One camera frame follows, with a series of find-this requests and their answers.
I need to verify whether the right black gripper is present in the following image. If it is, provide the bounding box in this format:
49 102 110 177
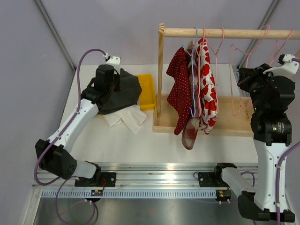
238 64 280 113

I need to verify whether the dark grey dotted skirt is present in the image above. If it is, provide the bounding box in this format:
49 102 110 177
98 68 142 115

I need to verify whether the pink wire hanger white skirt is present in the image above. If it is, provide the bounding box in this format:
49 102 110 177
268 29 293 66

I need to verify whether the pink wire hanger grey skirt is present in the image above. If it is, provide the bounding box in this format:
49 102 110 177
228 24 270 116

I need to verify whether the white pleated skirt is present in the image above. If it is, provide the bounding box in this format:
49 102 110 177
104 105 147 134

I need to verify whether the white red floral skirt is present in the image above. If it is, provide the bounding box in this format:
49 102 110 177
196 38 218 135

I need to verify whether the pink wire hanger floral skirt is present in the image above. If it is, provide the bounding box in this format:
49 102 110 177
207 27 225 101

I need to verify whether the pink wire hanger plaid skirt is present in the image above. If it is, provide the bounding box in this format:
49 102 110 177
197 27 206 118

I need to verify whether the red plaid skirt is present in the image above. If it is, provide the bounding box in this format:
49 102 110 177
181 41 200 150

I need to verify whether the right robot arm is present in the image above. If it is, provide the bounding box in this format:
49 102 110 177
198 58 299 224

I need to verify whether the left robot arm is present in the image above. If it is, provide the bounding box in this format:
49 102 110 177
34 64 120 186

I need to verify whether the dark red polka dot skirt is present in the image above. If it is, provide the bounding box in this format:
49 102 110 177
166 47 192 135

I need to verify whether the wooden clothes rack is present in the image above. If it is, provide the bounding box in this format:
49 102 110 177
153 23 300 137

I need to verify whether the yellow plastic tray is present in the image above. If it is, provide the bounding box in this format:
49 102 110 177
137 74 157 111

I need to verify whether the small circuit board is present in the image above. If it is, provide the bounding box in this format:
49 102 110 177
91 190 103 196

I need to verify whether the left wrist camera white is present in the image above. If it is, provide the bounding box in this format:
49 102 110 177
104 53 121 69

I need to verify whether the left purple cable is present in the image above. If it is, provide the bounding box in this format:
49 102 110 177
33 48 106 223

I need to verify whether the purple cable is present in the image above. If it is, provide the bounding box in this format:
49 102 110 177
239 56 300 225
33 48 106 223

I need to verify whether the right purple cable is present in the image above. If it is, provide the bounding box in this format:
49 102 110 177
239 56 300 225

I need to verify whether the blue wire hanger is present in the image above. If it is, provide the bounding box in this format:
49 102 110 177
185 26 200 117

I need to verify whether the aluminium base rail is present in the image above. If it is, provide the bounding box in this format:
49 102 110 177
37 163 258 189

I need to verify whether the white slotted cable duct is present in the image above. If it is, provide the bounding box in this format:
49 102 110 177
42 189 217 199

